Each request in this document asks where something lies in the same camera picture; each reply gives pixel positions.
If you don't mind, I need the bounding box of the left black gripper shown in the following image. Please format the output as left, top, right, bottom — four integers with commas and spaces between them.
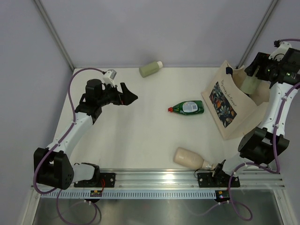
97, 82, 137, 107

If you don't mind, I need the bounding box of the pale green translucent bottle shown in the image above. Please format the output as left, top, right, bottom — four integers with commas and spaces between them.
240, 66, 261, 95

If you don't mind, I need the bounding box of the beige cream bottle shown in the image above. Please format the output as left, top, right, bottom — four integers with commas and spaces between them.
173, 147, 216, 170

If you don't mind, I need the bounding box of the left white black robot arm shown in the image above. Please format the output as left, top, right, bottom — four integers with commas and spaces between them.
33, 79, 138, 190

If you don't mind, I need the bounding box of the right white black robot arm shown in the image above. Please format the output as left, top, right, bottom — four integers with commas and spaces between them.
212, 46, 300, 187

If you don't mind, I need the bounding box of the beige canvas tote bag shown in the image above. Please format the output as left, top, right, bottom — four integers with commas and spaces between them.
201, 61, 270, 140

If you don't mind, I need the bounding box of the sage green bottle white cap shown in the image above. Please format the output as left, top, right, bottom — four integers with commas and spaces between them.
139, 61, 163, 78

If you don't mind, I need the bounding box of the green dish soap bottle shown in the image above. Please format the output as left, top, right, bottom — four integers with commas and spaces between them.
168, 100, 204, 116

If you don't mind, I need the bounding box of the left small circuit board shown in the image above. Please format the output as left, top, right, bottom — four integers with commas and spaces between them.
90, 190, 103, 197

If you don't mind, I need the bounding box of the small circuit board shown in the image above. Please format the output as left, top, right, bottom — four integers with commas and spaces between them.
90, 190, 103, 197
215, 190, 230, 202

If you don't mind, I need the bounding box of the right small circuit board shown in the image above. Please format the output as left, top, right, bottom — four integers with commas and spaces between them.
215, 190, 230, 202

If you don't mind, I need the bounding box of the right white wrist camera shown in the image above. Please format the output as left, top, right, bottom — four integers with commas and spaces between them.
269, 40, 292, 61

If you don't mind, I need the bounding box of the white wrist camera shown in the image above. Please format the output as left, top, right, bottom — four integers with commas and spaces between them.
269, 40, 292, 61
103, 69, 117, 87

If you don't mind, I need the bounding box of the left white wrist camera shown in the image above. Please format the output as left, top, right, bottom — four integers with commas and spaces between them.
103, 69, 117, 87

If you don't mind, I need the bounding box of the right aluminium frame post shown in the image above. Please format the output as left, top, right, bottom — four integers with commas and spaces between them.
235, 0, 280, 69

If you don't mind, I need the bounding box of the aluminium frame post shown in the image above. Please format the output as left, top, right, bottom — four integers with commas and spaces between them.
235, 0, 280, 69
32, 0, 75, 72

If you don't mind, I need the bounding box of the aluminium mounting rail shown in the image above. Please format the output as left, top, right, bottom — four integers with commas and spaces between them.
30, 170, 286, 189

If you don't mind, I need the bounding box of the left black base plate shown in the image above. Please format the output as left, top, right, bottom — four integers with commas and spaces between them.
74, 172, 116, 188

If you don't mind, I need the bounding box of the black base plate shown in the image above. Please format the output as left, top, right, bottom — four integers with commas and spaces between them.
74, 172, 116, 188
197, 172, 230, 188

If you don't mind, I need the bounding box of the white slotted cable duct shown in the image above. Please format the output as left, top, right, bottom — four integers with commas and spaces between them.
41, 189, 216, 199

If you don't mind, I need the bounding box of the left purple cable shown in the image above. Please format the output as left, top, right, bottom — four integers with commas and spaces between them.
33, 67, 105, 223

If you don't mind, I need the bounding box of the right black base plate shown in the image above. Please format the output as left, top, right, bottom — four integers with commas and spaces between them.
197, 172, 230, 188

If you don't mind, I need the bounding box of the left aluminium frame post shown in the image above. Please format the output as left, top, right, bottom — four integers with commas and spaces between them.
32, 0, 75, 72

